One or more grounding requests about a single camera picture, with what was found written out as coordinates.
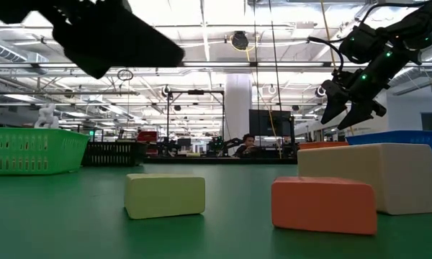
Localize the distant orange block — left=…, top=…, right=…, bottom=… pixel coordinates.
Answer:
left=297, top=141, right=349, bottom=150

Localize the black hanging cable loop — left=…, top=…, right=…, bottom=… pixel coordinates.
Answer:
left=117, top=68, right=135, bottom=81

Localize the white figure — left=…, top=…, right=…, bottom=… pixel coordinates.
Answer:
left=33, top=103, right=60, bottom=130

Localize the cream rectangular block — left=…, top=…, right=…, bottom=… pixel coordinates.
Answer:
left=297, top=142, right=432, bottom=216

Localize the black frame rig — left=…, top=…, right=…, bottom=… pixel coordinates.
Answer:
left=166, top=89, right=226, bottom=145

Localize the person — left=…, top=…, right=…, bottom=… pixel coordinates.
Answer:
left=233, top=133, right=260, bottom=158

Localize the yellow square block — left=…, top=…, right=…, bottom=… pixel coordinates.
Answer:
left=124, top=173, right=207, bottom=220

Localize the yellow hanging cable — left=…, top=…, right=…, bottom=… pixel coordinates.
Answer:
left=319, top=0, right=356, bottom=137

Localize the blue plastic basket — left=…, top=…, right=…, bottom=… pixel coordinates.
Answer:
left=346, top=129, right=432, bottom=178

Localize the green plastic basket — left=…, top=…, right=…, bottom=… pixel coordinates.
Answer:
left=0, top=127, right=90, bottom=176

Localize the black plastic basket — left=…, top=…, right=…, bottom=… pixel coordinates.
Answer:
left=81, top=140, right=148, bottom=167

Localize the pink square block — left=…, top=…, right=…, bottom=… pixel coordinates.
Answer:
left=271, top=176, right=379, bottom=236

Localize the red box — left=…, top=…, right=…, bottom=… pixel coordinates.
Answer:
left=136, top=130, right=159, bottom=143

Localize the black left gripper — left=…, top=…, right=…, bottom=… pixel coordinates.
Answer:
left=39, top=0, right=185, bottom=80

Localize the white column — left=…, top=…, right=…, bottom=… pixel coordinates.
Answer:
left=224, top=73, right=253, bottom=142

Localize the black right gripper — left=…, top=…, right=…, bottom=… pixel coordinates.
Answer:
left=320, top=50, right=410, bottom=131

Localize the black monitor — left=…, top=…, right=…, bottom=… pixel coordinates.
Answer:
left=248, top=109, right=295, bottom=137

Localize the green table mat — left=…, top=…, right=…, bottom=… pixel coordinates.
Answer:
left=0, top=163, right=432, bottom=259

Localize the silver ventilation duct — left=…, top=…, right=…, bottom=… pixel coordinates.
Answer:
left=0, top=30, right=50, bottom=65

